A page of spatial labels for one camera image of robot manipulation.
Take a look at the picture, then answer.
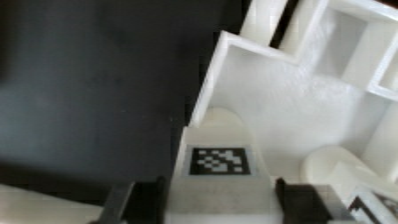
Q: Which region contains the white leg block with tag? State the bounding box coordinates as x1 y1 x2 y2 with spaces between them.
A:
301 146 398 224

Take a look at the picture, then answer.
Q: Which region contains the small white leg block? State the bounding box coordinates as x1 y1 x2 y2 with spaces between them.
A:
166 108 283 224

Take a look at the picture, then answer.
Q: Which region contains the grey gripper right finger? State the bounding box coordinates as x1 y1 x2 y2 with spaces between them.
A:
274 178 358 224

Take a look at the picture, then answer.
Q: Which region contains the white chair seat block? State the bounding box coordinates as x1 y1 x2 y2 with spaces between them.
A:
191 0 398 182

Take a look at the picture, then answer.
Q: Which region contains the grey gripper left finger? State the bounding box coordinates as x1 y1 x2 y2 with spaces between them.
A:
88 177 168 224

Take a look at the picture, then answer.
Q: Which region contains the white U-shaped fixture frame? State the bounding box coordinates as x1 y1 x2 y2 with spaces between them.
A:
0 184 104 224

